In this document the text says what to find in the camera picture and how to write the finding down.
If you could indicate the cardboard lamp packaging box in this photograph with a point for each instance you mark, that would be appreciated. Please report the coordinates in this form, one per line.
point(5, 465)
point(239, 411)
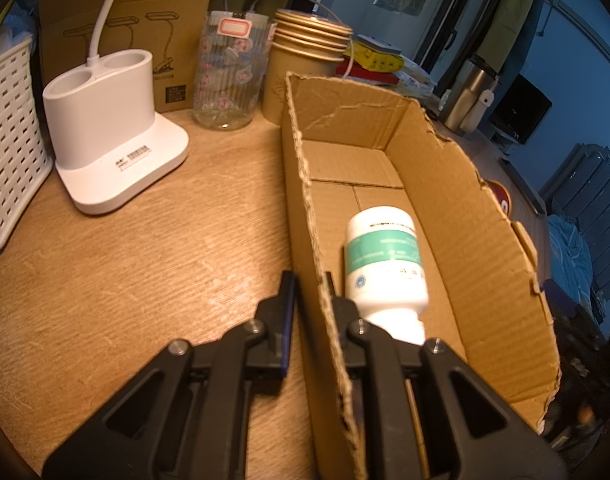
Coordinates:
point(180, 20)

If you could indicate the stainless steel thermos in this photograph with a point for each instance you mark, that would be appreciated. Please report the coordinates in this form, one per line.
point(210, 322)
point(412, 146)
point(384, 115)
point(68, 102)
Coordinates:
point(467, 90)

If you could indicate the white desk lamp base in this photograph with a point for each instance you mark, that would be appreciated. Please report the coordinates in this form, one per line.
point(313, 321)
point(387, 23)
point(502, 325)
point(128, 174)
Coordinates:
point(105, 110)

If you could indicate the dark radiator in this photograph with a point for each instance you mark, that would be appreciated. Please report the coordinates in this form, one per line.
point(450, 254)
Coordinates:
point(585, 180)

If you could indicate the yellow box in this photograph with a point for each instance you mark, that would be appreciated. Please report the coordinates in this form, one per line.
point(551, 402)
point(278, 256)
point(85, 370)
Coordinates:
point(380, 60)

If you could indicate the gold tin canister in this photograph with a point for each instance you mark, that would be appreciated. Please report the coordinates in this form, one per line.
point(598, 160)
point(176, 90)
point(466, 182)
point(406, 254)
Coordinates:
point(295, 75)

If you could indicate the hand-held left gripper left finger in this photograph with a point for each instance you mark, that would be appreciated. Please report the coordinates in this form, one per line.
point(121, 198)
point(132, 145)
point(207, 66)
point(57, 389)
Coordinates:
point(286, 310)

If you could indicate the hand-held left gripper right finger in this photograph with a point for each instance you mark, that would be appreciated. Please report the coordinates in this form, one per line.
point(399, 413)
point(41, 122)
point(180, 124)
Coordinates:
point(380, 360)

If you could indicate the blue bedding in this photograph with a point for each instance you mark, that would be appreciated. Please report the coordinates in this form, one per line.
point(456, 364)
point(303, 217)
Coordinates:
point(567, 245)

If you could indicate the green hanging garment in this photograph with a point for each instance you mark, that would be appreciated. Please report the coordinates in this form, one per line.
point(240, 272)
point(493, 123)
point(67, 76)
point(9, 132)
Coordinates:
point(510, 10)

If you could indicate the ribbed glass jar with stickers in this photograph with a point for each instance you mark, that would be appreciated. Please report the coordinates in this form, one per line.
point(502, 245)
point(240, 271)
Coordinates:
point(230, 85)

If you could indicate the stack of red white boxes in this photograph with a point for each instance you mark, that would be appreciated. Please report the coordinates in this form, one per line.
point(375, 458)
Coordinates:
point(410, 80)

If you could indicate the white plastic woven basket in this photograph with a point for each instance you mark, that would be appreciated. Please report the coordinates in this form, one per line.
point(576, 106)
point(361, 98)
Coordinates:
point(10, 150)

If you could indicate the black monitor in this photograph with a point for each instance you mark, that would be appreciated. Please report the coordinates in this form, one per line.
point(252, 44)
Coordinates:
point(525, 105)

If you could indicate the white medicine bottle green label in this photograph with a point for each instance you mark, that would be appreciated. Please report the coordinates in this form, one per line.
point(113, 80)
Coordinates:
point(385, 280)

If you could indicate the red round item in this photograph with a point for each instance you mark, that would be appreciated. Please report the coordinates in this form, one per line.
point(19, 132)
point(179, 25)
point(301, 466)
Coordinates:
point(500, 195)

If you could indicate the blue plastic bag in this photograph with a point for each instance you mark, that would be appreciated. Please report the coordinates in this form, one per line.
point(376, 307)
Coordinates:
point(15, 15)

